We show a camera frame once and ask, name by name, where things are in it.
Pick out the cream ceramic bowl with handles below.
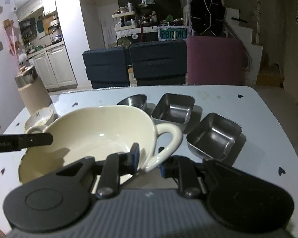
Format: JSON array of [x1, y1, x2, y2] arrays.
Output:
[[18, 105, 183, 184]]

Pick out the round stainless steel bowl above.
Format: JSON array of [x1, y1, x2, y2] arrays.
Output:
[[117, 94, 147, 111]]

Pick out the large square steel container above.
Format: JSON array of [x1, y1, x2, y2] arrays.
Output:
[[151, 93, 195, 131]]

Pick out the small floral ceramic bowl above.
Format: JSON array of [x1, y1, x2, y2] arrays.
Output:
[[25, 107, 55, 131]]

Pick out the small square steel container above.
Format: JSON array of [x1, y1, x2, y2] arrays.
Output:
[[186, 113, 242, 161]]

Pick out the beige ribbed canister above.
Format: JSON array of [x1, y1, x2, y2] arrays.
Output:
[[15, 66, 52, 115]]

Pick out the white kitchen cabinets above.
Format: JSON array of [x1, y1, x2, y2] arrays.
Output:
[[29, 43, 77, 91]]

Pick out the left dark blue chair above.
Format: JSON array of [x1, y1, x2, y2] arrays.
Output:
[[82, 47, 130, 89]]

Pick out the dark blue chair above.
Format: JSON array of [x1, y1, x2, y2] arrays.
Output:
[[82, 47, 130, 89], [129, 40, 187, 86]]

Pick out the right dark blue chair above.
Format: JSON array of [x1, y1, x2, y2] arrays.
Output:
[[129, 40, 187, 86]]

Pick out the maroon armchair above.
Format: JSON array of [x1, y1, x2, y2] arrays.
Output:
[[187, 36, 248, 85]]

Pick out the teal poizon sign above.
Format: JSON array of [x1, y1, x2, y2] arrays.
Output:
[[158, 26, 188, 41]]

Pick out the cluttered white shelf unit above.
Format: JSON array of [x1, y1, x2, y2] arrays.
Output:
[[112, 0, 188, 48]]

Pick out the black jacket with white piping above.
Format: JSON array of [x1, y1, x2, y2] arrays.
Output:
[[191, 0, 225, 37]]

